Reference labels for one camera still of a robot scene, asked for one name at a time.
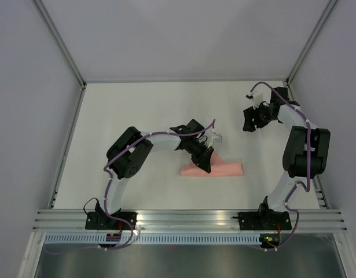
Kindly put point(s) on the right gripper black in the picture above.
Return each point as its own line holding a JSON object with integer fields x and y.
{"x": 248, "y": 115}

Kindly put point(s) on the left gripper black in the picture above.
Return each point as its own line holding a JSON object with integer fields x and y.
{"x": 203, "y": 160}

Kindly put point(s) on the pink cloth napkin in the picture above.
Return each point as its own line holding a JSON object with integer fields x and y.
{"x": 219, "y": 168}

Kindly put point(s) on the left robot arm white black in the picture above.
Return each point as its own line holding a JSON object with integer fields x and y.
{"x": 130, "y": 151}

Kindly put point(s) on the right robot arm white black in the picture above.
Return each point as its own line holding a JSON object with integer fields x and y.
{"x": 305, "y": 155}

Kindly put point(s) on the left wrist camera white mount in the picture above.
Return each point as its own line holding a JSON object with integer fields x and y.
{"x": 215, "y": 138}

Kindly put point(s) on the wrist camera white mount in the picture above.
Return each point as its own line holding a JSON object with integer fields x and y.
{"x": 215, "y": 138}
{"x": 256, "y": 98}

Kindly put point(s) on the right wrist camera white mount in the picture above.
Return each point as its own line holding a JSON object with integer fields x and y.
{"x": 256, "y": 98}

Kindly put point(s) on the white slotted cable duct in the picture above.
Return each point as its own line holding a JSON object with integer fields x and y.
{"x": 155, "y": 238}

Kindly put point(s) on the aluminium mounting rail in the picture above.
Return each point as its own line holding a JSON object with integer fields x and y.
{"x": 210, "y": 221}

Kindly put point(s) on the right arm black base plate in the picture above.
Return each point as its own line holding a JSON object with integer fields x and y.
{"x": 269, "y": 221}

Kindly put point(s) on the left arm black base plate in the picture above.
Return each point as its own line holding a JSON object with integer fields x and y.
{"x": 99, "y": 221}

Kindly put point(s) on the right aluminium frame post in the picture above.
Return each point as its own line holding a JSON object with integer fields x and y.
{"x": 316, "y": 31}

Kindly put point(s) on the aluminium frame post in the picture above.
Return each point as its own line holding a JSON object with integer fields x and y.
{"x": 50, "y": 25}
{"x": 316, "y": 31}

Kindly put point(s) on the left aluminium frame post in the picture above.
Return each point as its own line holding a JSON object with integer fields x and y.
{"x": 50, "y": 25}

